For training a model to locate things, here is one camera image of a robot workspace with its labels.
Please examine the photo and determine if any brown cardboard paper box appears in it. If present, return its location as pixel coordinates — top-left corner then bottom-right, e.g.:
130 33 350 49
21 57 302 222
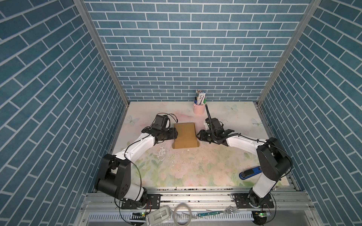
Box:
172 122 200 149

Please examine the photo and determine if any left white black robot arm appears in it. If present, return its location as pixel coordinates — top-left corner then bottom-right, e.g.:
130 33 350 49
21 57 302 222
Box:
94 113 178 206

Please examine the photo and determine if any green handled tool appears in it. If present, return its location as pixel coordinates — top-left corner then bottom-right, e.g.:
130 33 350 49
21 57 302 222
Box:
197 211 222 217

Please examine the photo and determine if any floral table mat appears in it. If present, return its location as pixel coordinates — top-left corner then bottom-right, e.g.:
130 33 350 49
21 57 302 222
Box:
113 102 268 187

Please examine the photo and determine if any blue black stapler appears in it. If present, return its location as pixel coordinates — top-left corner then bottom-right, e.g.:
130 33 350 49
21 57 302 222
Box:
239 166 262 180

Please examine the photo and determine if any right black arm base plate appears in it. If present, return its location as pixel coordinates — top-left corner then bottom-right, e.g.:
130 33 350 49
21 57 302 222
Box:
231 193 275 209

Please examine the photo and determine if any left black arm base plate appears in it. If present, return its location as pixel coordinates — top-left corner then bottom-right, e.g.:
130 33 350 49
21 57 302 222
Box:
121 194 161 211

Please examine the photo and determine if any coiled grey cable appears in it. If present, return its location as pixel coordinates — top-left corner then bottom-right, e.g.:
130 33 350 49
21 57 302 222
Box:
172 202 193 226

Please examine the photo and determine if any white plastic device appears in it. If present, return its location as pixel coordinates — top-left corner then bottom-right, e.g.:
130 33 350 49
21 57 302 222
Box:
146 206 171 226

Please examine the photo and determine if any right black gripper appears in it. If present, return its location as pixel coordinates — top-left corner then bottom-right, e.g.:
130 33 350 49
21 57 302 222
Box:
195 129 217 143

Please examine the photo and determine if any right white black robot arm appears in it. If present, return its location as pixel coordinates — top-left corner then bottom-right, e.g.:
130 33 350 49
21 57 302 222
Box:
197 106 293 208

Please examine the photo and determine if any pink pen holder cup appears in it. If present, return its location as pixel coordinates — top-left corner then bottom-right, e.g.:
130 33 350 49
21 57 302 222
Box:
193 104 206 115

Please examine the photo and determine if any silver fork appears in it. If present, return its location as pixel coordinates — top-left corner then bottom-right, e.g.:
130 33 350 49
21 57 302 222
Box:
206 205 239 215

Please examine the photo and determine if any aluminium frame rail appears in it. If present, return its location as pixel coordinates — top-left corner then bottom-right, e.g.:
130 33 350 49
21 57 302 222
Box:
74 186 322 226

